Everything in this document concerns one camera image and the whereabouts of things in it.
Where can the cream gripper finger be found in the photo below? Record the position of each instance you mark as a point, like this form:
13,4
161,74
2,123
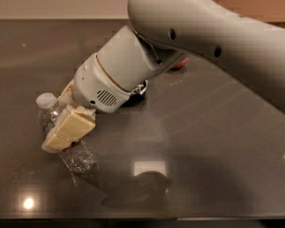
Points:
66,96
71,125

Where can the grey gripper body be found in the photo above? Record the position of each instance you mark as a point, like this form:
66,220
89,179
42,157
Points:
96,85

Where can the clear plastic water bottle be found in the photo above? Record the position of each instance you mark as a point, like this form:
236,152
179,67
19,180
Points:
78,158

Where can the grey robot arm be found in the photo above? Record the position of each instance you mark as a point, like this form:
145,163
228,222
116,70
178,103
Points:
160,35

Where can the blue chip bag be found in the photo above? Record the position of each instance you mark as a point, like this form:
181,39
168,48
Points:
140,89

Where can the red apple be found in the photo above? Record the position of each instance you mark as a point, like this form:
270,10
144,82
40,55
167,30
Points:
180,65

